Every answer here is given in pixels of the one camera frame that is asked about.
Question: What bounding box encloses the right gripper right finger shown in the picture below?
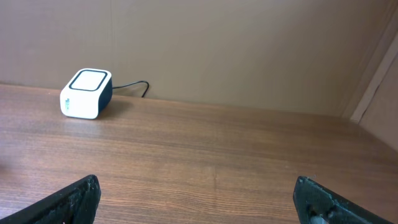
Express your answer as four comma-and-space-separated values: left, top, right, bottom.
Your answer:
293, 176, 389, 224

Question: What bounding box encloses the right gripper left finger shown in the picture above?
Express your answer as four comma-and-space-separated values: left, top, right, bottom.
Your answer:
1, 174, 101, 224

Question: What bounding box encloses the white barcode scanner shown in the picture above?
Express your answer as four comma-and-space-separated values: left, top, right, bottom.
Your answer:
60, 68, 113, 119

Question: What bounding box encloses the black scanner cable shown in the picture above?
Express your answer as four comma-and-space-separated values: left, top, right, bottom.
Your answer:
111, 80, 150, 98

